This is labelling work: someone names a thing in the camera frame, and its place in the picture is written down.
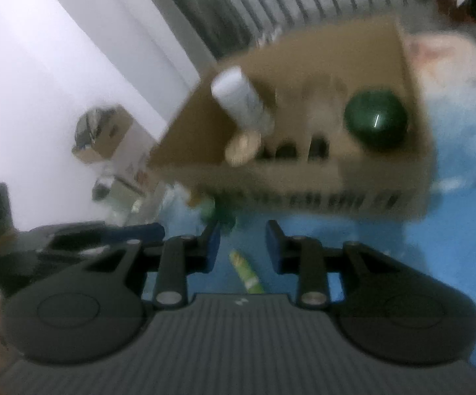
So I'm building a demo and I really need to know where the green white small bottle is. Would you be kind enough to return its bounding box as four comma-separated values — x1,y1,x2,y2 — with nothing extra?
229,250,264,294

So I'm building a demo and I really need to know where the open cardboard box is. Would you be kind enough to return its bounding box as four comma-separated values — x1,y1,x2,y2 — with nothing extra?
149,14,434,220

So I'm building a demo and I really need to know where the printed appliance carton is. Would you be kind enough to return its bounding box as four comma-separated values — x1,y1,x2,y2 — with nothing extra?
109,121,165,206

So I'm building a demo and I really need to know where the beige round lid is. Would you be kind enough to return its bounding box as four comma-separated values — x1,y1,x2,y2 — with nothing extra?
224,131,263,167

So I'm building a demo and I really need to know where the small cardboard box with junk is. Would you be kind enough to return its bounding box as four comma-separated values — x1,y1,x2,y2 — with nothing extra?
72,105,134,164

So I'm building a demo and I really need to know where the clear glass jar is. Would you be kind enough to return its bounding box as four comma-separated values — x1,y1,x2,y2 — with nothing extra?
296,74,348,148

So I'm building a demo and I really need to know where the white supplement bottle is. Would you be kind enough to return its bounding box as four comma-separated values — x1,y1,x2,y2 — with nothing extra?
211,66,274,136

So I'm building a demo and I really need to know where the dark green round container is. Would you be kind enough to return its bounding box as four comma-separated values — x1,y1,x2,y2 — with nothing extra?
343,88,409,152

